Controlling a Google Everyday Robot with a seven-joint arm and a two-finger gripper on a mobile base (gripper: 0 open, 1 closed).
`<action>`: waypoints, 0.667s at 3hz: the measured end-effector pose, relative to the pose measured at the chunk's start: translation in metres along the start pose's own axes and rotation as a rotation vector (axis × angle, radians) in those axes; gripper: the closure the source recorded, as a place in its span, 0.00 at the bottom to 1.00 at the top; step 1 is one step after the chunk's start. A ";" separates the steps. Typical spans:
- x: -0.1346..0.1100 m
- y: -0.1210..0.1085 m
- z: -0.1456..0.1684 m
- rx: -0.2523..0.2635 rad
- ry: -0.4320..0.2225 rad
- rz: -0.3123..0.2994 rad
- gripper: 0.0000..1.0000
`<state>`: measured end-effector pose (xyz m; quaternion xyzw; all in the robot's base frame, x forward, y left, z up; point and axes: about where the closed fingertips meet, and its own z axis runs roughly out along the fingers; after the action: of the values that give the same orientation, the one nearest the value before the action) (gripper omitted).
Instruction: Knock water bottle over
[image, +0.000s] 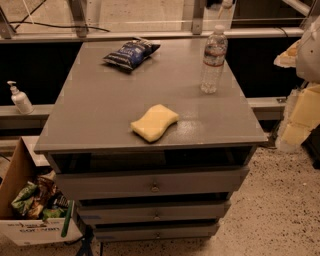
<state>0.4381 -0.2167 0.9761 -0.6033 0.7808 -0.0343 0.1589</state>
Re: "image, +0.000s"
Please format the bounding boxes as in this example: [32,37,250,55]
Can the white pump dispenser bottle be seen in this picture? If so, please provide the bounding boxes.
[7,81,34,114]

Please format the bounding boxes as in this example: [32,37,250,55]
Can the clear plastic water bottle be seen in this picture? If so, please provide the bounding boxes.
[200,25,228,94]

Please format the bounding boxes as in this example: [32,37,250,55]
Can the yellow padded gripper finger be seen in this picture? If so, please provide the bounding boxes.
[273,41,299,68]
[275,83,320,152]

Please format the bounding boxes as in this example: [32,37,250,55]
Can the yellow sponge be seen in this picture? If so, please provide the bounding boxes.
[130,104,179,143]

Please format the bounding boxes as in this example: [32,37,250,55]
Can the cardboard box with snacks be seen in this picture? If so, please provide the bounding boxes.
[0,138,83,246]

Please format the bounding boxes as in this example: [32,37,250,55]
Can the black cable on wall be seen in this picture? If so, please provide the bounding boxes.
[9,0,111,34]

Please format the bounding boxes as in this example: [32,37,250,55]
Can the green snack bag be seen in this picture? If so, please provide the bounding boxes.
[11,181,37,216]

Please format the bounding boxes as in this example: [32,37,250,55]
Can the green marker pen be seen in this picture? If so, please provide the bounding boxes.
[61,200,73,238]

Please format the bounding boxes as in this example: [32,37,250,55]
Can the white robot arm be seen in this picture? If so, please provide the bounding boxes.
[274,17,320,152]

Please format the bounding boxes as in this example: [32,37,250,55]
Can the grey drawer cabinet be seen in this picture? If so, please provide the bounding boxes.
[36,39,265,242]

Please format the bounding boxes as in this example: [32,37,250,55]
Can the blue chip bag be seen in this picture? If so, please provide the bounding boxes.
[103,37,160,71]

